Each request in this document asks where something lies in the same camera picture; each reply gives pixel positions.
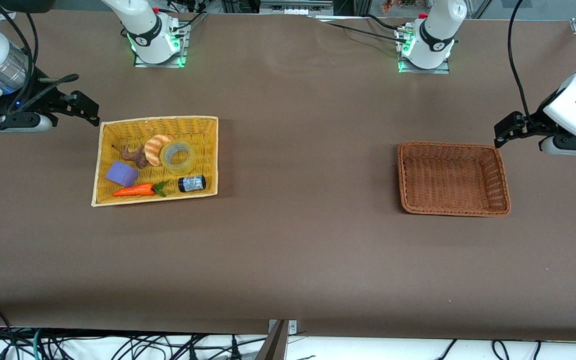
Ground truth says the clear yellowish tape roll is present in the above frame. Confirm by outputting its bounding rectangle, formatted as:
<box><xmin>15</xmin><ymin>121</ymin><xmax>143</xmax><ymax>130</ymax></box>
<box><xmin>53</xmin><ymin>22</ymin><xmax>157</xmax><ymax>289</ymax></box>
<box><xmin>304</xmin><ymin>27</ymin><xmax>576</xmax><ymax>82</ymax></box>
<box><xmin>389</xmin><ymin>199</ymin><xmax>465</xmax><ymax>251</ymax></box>
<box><xmin>159</xmin><ymin>139</ymin><xmax>198</xmax><ymax>176</ymax></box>

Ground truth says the brown toy figure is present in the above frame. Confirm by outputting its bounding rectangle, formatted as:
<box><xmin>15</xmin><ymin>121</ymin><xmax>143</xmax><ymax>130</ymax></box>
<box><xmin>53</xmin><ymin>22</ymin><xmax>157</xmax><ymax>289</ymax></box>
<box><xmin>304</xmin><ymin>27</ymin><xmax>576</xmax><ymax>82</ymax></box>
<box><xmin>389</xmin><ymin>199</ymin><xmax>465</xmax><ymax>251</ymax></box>
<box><xmin>111</xmin><ymin>144</ymin><xmax>149</xmax><ymax>169</ymax></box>

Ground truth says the purple foam block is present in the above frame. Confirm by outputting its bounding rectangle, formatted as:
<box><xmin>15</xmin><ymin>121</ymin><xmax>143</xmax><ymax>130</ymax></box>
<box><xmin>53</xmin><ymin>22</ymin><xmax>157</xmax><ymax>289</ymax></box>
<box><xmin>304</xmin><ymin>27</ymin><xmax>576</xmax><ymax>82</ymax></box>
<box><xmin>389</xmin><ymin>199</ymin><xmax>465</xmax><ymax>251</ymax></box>
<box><xmin>105</xmin><ymin>161</ymin><xmax>140</xmax><ymax>188</ymax></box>

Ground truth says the brown wicker basket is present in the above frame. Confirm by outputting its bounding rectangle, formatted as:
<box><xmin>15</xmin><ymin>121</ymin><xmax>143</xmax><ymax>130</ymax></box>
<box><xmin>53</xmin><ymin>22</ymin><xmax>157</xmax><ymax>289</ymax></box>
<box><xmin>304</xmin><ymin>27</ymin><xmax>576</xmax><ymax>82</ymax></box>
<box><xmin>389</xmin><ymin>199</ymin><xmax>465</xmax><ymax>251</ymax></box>
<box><xmin>397</xmin><ymin>141</ymin><xmax>512</xmax><ymax>217</ymax></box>

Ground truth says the striped toy croissant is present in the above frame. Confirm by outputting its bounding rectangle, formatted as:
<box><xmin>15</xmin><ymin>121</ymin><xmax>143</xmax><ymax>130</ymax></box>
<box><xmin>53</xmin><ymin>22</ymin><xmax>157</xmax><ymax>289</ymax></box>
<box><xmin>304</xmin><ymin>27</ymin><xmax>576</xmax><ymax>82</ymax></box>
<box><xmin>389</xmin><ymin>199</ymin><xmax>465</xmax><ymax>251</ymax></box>
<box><xmin>144</xmin><ymin>134</ymin><xmax>175</xmax><ymax>167</ymax></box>

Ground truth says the orange toy carrot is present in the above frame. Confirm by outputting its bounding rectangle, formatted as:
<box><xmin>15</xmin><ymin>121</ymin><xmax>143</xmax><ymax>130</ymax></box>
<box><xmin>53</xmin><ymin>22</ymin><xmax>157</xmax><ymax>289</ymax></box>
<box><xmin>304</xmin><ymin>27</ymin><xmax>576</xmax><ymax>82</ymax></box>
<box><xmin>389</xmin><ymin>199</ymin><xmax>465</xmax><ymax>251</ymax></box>
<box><xmin>112</xmin><ymin>180</ymin><xmax>170</xmax><ymax>198</ymax></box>

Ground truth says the yellow wicker basket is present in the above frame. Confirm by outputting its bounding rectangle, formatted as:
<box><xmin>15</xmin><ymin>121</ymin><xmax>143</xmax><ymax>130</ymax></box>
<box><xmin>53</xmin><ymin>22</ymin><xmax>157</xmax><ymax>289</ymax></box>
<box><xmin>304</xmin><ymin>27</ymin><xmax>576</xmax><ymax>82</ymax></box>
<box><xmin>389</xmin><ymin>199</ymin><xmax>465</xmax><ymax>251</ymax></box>
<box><xmin>91</xmin><ymin>116</ymin><xmax>219</xmax><ymax>207</ymax></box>

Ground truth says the black cylindrical battery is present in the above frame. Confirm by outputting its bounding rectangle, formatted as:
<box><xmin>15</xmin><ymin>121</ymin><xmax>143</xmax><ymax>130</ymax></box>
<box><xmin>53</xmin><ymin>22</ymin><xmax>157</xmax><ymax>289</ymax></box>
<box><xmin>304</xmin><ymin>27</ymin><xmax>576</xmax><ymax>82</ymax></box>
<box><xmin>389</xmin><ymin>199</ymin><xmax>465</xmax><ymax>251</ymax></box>
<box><xmin>177</xmin><ymin>174</ymin><xmax>207</xmax><ymax>193</ymax></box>

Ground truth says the orange background object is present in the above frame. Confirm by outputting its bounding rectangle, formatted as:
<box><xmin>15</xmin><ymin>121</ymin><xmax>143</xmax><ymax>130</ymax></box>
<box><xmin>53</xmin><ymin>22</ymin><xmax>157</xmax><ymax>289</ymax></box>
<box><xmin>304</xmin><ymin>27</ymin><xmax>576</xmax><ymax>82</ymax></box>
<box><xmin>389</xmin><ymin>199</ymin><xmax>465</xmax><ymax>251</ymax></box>
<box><xmin>382</xmin><ymin>0</ymin><xmax>421</xmax><ymax>13</ymax></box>

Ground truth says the grey power strip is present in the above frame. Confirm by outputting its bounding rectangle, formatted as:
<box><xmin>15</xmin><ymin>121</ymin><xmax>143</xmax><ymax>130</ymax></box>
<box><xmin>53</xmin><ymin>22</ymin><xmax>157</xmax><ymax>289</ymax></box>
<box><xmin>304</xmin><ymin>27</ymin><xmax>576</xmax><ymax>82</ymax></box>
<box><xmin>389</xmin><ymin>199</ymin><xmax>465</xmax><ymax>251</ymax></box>
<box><xmin>259</xmin><ymin>0</ymin><xmax>334</xmax><ymax>16</ymax></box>

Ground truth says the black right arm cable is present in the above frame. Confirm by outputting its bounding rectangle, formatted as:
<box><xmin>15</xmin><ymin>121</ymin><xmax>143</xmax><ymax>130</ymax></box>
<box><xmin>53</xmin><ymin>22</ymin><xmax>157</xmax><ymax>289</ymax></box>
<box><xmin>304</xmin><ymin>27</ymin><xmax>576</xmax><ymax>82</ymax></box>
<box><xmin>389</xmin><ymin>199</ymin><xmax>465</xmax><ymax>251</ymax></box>
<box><xmin>0</xmin><ymin>5</ymin><xmax>80</xmax><ymax>116</ymax></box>

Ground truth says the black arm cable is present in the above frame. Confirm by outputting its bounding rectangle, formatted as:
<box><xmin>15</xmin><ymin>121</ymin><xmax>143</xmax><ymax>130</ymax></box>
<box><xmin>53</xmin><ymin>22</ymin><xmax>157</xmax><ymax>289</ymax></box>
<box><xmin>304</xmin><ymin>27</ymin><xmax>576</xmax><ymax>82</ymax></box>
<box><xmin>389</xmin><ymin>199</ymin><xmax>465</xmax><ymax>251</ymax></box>
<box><xmin>0</xmin><ymin>5</ymin><xmax>80</xmax><ymax>116</ymax></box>
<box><xmin>507</xmin><ymin>0</ymin><xmax>544</xmax><ymax>131</ymax></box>

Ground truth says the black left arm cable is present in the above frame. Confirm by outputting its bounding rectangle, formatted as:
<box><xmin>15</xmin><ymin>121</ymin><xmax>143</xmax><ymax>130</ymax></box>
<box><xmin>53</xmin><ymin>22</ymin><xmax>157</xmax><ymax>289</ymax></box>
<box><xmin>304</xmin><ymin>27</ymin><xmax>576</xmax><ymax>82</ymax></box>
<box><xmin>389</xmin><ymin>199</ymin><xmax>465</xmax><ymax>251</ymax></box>
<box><xmin>507</xmin><ymin>0</ymin><xmax>544</xmax><ymax>131</ymax></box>

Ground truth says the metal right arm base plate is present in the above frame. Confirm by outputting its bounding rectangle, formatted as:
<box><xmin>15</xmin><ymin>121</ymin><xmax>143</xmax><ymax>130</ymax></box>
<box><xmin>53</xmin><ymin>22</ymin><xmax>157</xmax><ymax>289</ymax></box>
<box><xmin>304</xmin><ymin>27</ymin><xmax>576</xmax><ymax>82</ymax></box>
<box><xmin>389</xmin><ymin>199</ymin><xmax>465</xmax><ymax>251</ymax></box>
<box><xmin>134</xmin><ymin>22</ymin><xmax>190</xmax><ymax>68</ymax></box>

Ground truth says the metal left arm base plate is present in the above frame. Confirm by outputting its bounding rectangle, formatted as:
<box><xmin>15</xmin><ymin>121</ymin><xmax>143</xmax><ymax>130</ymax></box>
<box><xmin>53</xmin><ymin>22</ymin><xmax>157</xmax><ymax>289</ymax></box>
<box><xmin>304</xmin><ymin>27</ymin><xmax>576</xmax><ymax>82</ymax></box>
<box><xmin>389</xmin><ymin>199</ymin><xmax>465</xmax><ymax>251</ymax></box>
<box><xmin>397</xmin><ymin>30</ymin><xmax>451</xmax><ymax>75</ymax></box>

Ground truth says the black cable on table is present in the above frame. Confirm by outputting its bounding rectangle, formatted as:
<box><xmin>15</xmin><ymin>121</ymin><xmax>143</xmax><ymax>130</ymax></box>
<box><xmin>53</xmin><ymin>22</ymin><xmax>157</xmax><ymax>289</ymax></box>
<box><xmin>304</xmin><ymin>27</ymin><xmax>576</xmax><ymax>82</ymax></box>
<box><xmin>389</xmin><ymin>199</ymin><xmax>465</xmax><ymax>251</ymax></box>
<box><xmin>315</xmin><ymin>14</ymin><xmax>411</xmax><ymax>42</ymax></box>

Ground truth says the metal table edge bracket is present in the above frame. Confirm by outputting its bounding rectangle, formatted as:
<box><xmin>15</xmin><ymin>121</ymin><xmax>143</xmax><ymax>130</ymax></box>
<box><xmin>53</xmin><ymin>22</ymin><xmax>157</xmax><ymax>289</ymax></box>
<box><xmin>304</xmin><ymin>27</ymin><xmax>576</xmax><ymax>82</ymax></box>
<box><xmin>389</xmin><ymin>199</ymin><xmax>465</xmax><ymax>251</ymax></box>
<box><xmin>268</xmin><ymin>319</ymin><xmax>298</xmax><ymax>335</ymax></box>

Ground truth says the grey camera mount bar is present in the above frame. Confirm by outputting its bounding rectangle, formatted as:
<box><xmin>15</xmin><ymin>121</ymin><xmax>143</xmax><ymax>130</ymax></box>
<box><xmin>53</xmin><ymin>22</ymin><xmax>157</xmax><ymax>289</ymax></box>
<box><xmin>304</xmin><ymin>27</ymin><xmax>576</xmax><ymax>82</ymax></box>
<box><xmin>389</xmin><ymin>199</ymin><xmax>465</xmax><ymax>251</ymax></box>
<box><xmin>255</xmin><ymin>320</ymin><xmax>289</xmax><ymax>360</ymax></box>

